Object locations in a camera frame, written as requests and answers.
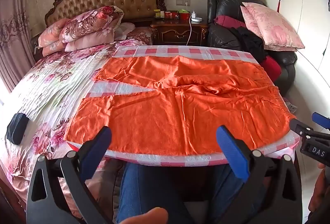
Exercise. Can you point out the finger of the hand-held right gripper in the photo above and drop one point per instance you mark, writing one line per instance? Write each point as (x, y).
(296, 124)
(319, 118)

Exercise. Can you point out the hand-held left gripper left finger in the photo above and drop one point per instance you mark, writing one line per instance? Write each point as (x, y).
(96, 146)

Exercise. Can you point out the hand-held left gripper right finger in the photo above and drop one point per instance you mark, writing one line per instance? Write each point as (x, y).
(232, 151)

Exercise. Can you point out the orange pants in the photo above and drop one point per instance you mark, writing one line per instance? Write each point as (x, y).
(180, 110)

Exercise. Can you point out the person's right hand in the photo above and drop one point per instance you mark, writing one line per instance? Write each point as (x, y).
(315, 195)

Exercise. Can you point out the person's left hand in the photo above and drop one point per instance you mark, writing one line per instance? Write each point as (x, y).
(147, 216)

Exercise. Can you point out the person's right leg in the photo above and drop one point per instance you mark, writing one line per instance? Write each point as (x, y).
(221, 188)

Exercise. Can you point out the person's leg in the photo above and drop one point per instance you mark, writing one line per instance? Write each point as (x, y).
(144, 188)
(221, 188)

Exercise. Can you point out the red cushion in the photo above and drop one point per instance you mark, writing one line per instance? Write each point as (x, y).
(270, 68)

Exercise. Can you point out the person's left leg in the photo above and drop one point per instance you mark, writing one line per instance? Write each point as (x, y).
(144, 188)

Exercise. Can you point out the floral bed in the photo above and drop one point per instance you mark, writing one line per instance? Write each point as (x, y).
(51, 90)

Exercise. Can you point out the dark blue pouch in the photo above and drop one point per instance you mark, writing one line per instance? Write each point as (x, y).
(16, 128)

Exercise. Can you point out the black clothes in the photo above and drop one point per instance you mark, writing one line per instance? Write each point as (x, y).
(250, 41)

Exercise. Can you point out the pink satin pillow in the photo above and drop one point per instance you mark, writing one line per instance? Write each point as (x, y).
(248, 23)
(275, 25)

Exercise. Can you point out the red white checkered tablecloth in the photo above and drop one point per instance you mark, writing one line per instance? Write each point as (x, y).
(180, 52)

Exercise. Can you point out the white wardrobe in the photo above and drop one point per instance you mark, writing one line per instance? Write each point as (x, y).
(304, 7)

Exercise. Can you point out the black leather armchair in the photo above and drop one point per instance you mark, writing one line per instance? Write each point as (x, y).
(221, 38)

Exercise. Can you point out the pink floral bed pillow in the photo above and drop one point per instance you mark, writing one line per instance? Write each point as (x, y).
(51, 35)

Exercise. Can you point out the floral cushion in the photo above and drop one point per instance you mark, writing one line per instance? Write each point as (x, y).
(140, 34)

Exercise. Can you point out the maroon cushion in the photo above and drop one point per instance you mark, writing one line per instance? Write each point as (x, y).
(229, 21)

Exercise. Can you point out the folded floral quilt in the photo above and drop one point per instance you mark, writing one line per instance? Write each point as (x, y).
(87, 23)

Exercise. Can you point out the carved wooden nightstand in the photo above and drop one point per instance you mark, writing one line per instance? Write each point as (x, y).
(175, 33)

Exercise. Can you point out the white round device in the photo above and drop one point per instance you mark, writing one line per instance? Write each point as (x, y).
(196, 18)

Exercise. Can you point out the pink curtain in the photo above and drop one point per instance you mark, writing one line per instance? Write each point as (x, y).
(13, 33)

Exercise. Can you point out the red tin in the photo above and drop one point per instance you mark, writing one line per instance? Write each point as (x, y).
(184, 16)

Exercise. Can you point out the yellow lid jar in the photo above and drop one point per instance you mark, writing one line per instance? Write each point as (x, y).
(157, 13)

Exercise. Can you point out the red cup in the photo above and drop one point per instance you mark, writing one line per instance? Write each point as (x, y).
(168, 15)

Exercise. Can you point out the wall socket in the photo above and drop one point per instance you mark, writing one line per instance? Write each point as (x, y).
(183, 2)

